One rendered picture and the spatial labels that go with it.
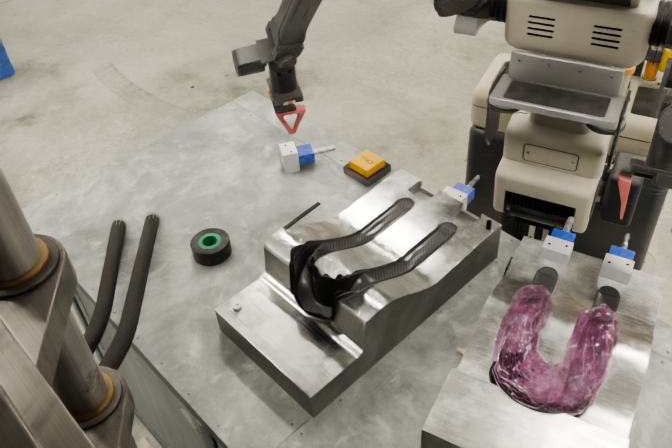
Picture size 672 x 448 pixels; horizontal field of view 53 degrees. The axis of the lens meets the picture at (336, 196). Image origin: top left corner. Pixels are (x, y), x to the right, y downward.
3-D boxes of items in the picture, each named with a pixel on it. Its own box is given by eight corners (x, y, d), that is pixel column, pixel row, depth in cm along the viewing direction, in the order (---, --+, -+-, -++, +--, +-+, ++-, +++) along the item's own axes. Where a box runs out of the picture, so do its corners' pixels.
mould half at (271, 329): (401, 199, 149) (401, 151, 140) (497, 257, 134) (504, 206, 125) (220, 330, 124) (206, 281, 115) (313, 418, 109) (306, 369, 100)
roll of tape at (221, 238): (211, 272, 135) (208, 260, 133) (185, 255, 139) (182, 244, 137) (239, 249, 140) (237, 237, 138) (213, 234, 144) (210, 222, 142)
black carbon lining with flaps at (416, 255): (403, 201, 138) (403, 165, 132) (465, 238, 129) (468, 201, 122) (273, 295, 121) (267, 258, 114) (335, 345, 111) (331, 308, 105)
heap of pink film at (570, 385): (523, 280, 121) (528, 249, 116) (625, 314, 114) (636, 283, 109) (472, 391, 104) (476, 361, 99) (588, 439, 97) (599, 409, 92)
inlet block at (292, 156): (333, 150, 164) (331, 132, 161) (338, 162, 161) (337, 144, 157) (281, 162, 162) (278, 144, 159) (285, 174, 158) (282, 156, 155)
